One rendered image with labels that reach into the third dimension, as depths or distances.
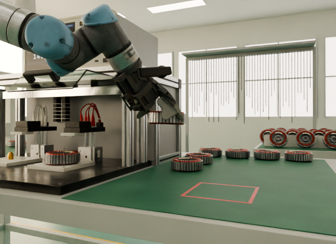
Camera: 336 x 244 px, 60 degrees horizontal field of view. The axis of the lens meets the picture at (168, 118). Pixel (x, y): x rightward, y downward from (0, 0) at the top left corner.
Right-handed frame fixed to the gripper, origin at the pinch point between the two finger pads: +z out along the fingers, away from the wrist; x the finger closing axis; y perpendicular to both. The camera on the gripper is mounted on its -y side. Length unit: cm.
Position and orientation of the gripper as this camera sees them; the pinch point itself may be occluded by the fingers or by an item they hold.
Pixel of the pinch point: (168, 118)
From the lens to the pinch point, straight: 85.5
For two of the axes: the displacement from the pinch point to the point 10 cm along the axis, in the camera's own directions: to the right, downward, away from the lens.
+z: 4.6, 7.6, 4.7
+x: 6.9, 0.2, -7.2
